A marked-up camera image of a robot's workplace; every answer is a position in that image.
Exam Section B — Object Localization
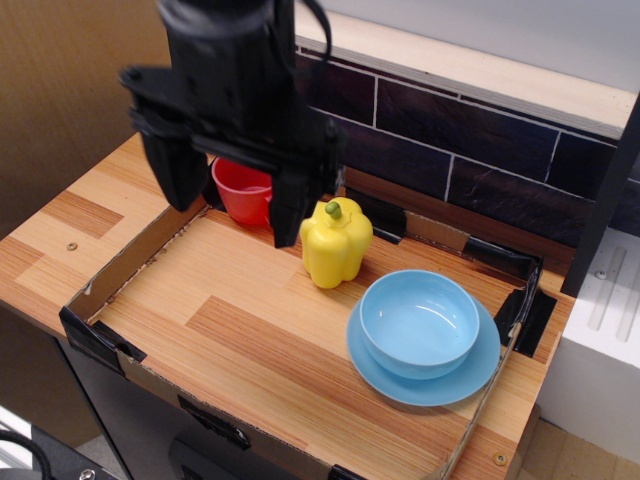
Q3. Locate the cardboard tray border with tape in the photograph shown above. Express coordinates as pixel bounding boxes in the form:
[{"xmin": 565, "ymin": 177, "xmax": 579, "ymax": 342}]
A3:
[{"xmin": 62, "ymin": 170, "xmax": 566, "ymax": 479}]

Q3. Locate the black braided cable bottom left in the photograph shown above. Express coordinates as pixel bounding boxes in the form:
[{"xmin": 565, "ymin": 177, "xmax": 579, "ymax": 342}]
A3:
[{"xmin": 0, "ymin": 428, "xmax": 56, "ymax": 480}]

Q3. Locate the light blue bowl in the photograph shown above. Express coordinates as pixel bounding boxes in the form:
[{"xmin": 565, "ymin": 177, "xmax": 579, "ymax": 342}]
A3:
[{"xmin": 359, "ymin": 270, "xmax": 480, "ymax": 380}]

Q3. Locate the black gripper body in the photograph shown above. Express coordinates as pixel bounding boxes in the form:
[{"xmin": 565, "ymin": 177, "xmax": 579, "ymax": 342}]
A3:
[{"xmin": 120, "ymin": 1, "xmax": 342, "ymax": 192}]

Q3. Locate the red plastic cup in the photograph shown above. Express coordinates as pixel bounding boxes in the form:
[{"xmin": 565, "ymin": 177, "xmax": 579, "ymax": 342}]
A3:
[{"xmin": 211, "ymin": 157, "xmax": 272, "ymax": 225}]

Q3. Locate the light blue plate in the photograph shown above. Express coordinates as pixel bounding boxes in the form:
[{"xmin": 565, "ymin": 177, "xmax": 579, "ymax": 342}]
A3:
[{"xmin": 346, "ymin": 303, "xmax": 501, "ymax": 407}]

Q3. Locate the yellow toy bell pepper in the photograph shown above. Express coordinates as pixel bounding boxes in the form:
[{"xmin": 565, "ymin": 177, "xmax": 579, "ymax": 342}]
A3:
[{"xmin": 300, "ymin": 197, "xmax": 373, "ymax": 289}]

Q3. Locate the wooden shelf with tile backsplash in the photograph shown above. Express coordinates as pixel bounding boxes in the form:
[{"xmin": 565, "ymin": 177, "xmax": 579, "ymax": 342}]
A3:
[{"xmin": 303, "ymin": 13, "xmax": 639, "ymax": 276}]

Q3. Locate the white appliance at right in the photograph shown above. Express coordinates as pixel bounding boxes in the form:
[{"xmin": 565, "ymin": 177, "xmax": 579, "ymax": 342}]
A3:
[{"xmin": 538, "ymin": 229, "xmax": 639, "ymax": 462}]

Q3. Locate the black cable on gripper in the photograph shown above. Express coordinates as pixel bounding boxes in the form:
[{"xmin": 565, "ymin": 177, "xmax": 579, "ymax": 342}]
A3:
[{"xmin": 297, "ymin": 0, "xmax": 334, "ymax": 66}]

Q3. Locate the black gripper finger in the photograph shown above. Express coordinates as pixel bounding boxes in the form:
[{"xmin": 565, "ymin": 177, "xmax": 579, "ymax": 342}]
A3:
[
  {"xmin": 270, "ymin": 167, "xmax": 320, "ymax": 248},
  {"xmin": 142, "ymin": 133, "xmax": 208, "ymax": 211}
]

